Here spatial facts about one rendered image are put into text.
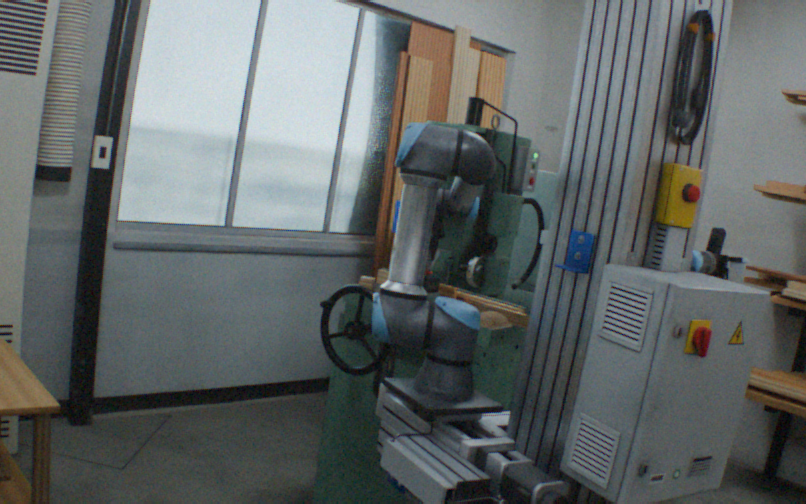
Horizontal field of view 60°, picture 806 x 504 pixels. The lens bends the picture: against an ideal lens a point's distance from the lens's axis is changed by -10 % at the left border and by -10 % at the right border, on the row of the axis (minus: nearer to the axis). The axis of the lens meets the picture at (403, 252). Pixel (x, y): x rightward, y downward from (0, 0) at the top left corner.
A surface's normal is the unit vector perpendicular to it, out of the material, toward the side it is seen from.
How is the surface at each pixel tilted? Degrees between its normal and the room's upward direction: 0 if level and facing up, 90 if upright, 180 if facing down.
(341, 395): 90
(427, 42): 87
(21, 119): 90
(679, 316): 90
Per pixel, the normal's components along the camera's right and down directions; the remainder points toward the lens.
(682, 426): 0.48, 0.22
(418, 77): 0.69, 0.15
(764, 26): -0.70, -0.03
